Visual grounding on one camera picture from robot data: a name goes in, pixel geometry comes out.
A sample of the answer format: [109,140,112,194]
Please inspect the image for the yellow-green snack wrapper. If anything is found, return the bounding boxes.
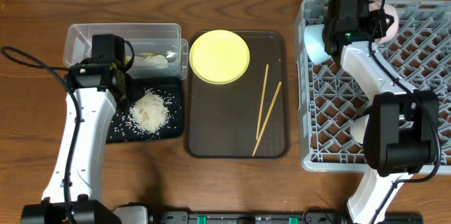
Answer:
[132,53,178,68]

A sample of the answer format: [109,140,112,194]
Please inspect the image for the white rice pile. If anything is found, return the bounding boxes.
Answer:
[113,89,175,136]

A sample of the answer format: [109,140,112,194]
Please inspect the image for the blue bowl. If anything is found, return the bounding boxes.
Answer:
[304,24,331,65]

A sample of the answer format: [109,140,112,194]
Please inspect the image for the yellow plate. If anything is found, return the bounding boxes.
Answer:
[189,30,250,85]

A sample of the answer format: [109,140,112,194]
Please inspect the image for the white cup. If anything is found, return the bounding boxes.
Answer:
[350,115,369,144]

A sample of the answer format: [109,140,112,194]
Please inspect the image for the wooden chopstick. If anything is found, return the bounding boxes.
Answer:
[256,64,269,141]
[252,82,282,157]

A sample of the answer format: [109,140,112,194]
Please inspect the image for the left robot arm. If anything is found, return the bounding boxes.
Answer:
[1,34,152,223]

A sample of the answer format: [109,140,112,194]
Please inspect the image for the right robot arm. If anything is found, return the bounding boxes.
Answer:
[322,0,441,223]

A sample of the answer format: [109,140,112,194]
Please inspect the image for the clear plastic waste bin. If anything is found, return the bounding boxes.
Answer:
[63,23,189,80]

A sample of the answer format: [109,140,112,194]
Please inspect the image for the black food-waste tray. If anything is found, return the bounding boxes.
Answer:
[106,77,184,144]

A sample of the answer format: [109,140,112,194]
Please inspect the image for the grey dishwasher rack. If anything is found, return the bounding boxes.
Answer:
[293,0,450,175]

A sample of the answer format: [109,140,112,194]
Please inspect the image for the brown serving tray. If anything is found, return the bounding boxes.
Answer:
[184,30,290,159]

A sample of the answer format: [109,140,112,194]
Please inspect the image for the black rail with green clips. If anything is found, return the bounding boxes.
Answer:
[151,210,424,224]

